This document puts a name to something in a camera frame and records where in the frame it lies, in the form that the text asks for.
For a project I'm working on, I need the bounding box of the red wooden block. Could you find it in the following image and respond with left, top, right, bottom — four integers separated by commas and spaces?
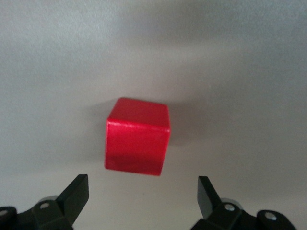
104, 97, 171, 177

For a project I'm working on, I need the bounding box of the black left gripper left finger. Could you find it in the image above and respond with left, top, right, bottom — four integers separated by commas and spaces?
0, 174, 90, 230

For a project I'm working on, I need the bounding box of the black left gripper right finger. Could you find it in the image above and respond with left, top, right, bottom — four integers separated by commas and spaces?
189, 176, 297, 230

